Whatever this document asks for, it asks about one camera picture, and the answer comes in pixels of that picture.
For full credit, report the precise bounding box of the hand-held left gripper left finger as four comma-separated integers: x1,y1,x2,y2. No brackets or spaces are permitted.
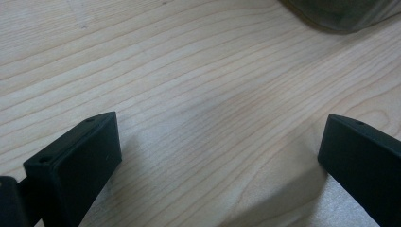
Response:
23,111,123,227

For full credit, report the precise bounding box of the clear brown storage box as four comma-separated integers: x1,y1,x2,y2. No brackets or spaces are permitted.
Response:
278,0,401,35

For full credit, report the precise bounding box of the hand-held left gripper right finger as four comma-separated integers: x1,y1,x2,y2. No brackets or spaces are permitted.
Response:
317,113,401,227

